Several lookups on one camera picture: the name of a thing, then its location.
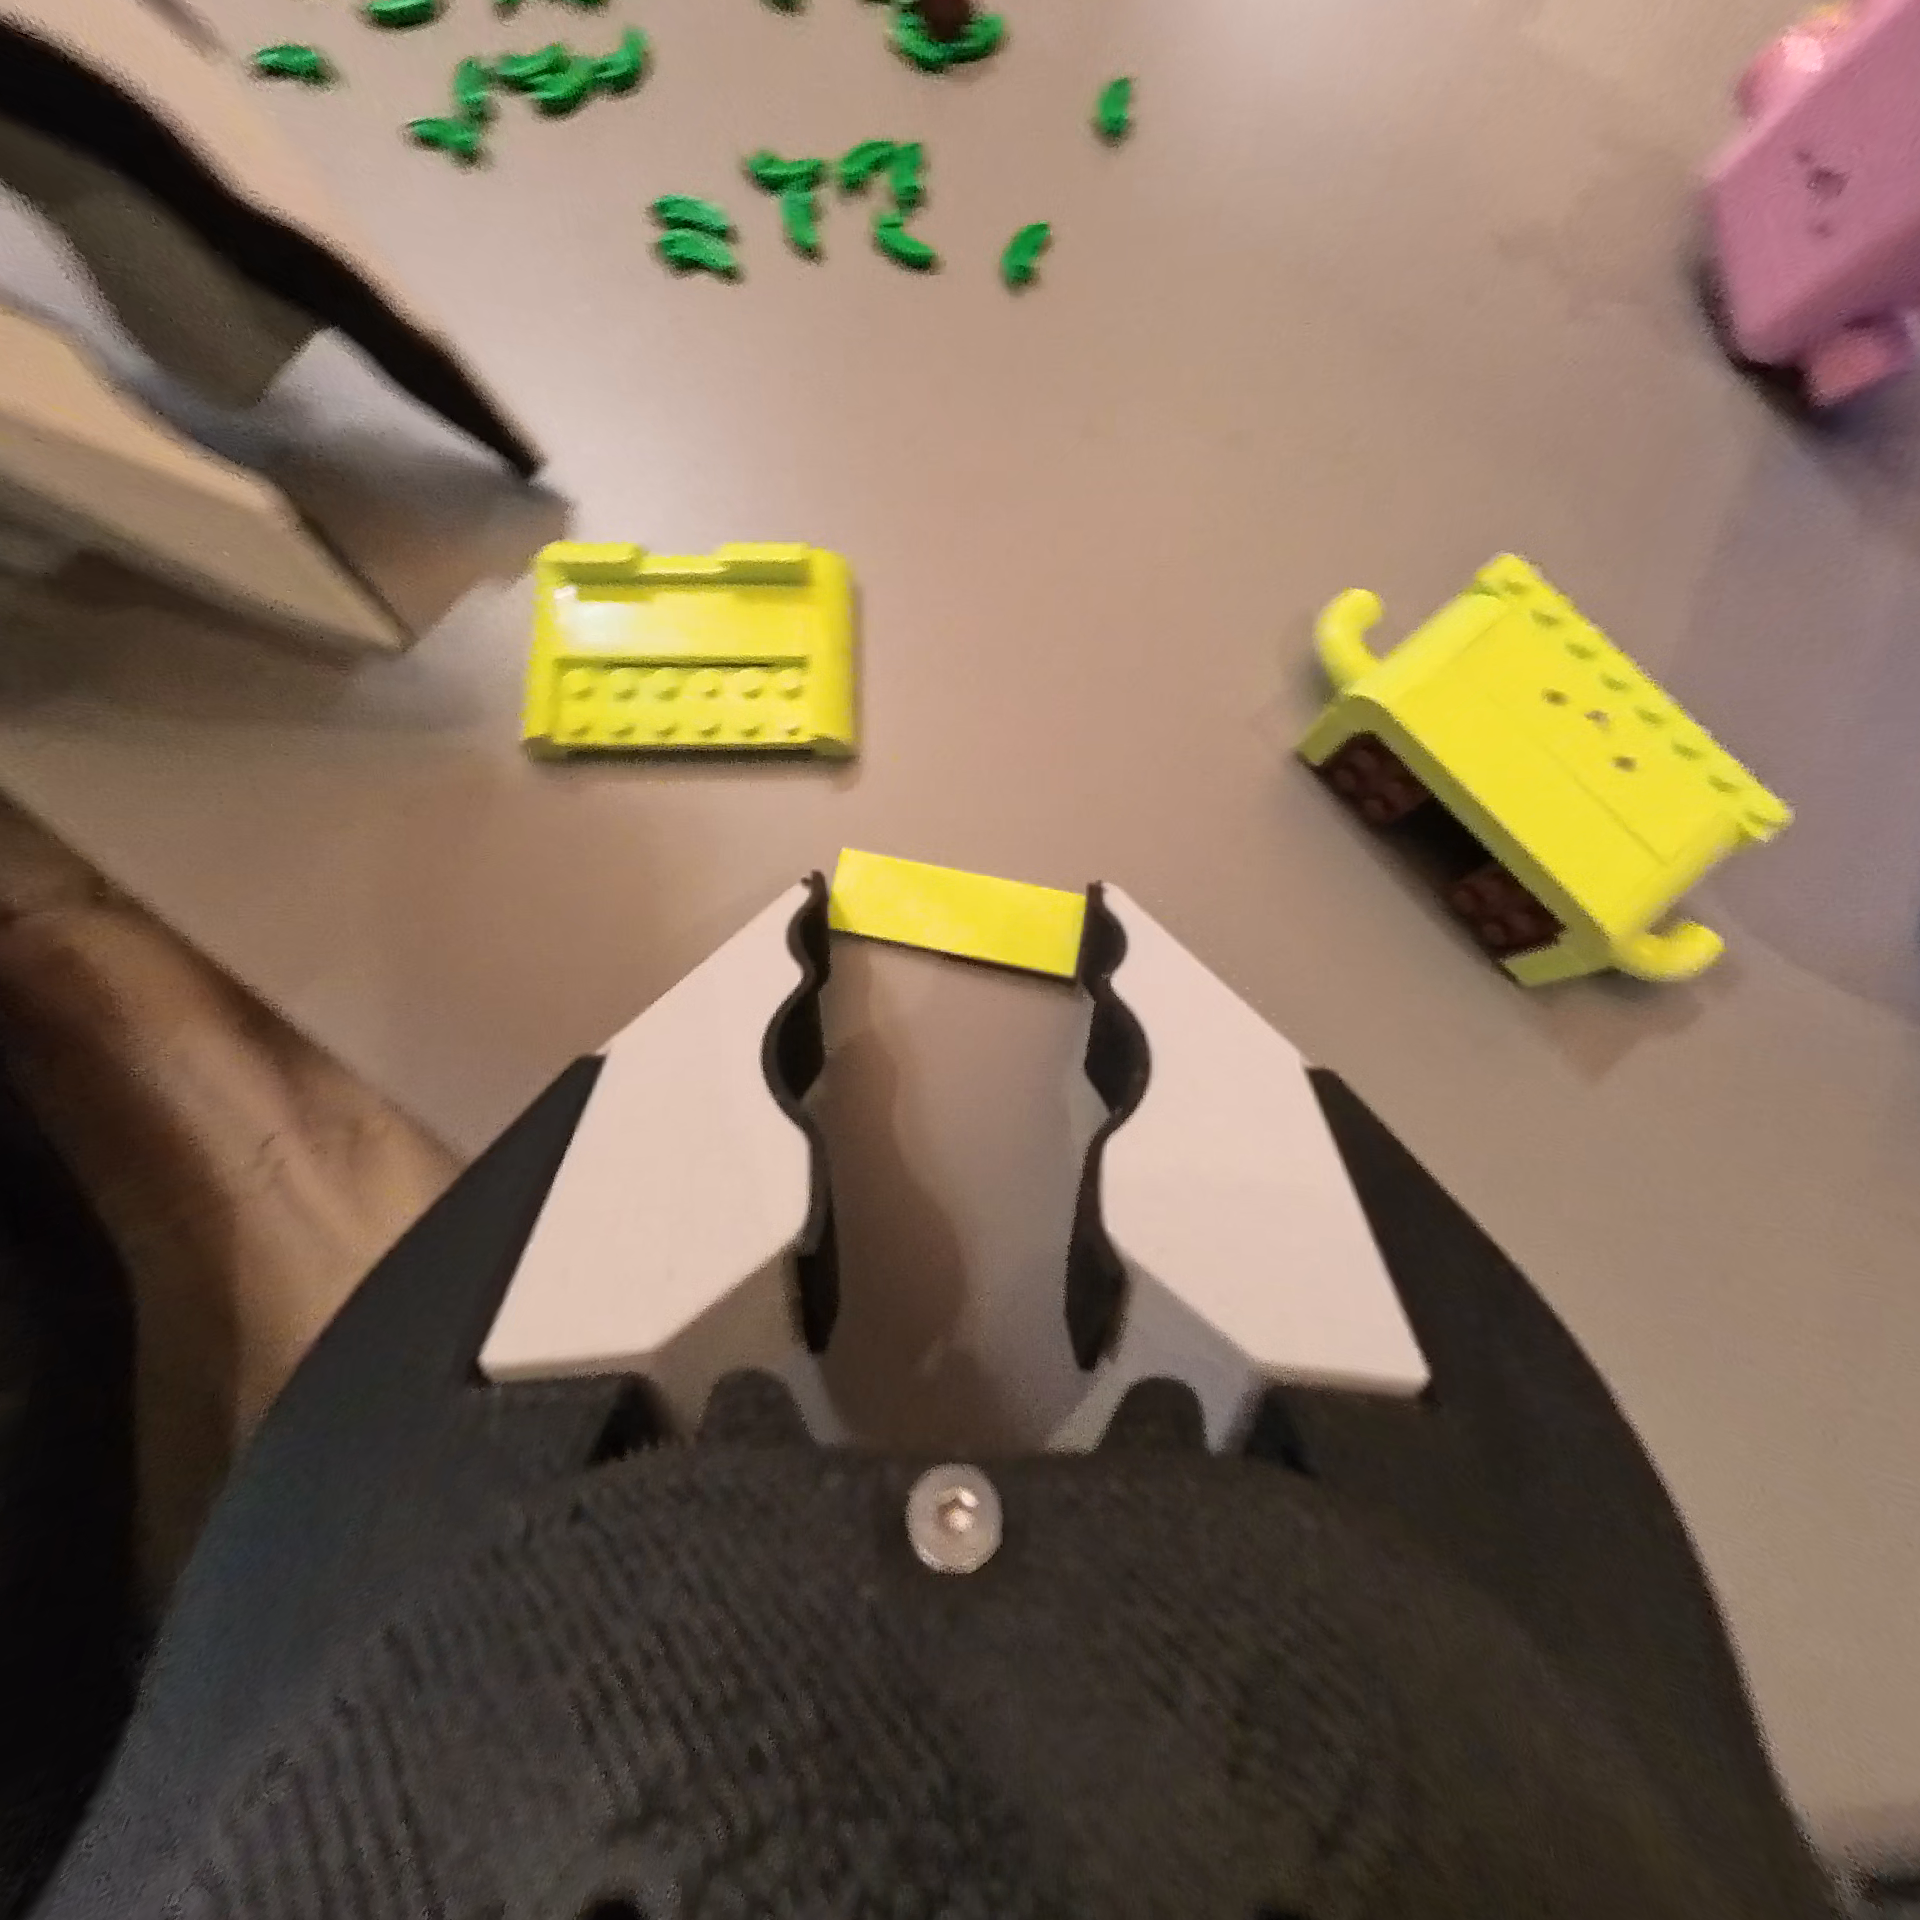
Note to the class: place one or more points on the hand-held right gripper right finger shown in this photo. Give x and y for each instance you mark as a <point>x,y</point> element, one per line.
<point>1243,1217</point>

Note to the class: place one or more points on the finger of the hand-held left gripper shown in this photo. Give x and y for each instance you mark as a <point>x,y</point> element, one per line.
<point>135,44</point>
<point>152,492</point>

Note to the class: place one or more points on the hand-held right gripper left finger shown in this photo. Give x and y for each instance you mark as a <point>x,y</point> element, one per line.
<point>656,1217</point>

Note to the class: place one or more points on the small lime curved brick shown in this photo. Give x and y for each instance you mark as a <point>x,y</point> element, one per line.
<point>832,572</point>
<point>552,572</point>

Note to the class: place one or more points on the medium lime smooth tile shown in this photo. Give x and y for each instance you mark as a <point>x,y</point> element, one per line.
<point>960,916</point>

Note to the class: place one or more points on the long lime curved brick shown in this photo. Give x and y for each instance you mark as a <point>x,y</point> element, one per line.
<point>542,677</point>
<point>839,677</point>

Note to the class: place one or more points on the lime square tile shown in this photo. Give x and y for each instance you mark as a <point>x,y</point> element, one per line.
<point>609,562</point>

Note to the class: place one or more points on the lime two-by-four studded plate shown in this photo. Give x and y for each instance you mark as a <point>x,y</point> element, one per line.
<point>691,706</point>

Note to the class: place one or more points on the large lime smooth tile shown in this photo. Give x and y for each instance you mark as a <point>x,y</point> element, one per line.
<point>691,619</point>

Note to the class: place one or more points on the beige seat cushion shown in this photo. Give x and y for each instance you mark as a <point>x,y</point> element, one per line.
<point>181,1077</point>

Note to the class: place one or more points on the large lime brick assembly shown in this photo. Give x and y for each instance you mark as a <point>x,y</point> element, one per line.
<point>1562,749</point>

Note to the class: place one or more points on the scattered green leaf pieces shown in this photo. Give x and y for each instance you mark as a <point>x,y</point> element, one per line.
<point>696,253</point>

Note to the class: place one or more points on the person's dark clothing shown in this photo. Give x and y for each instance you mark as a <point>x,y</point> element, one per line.
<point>63,1499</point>

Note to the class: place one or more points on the pink toy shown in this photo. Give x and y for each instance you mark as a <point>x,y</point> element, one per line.
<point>1815,191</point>

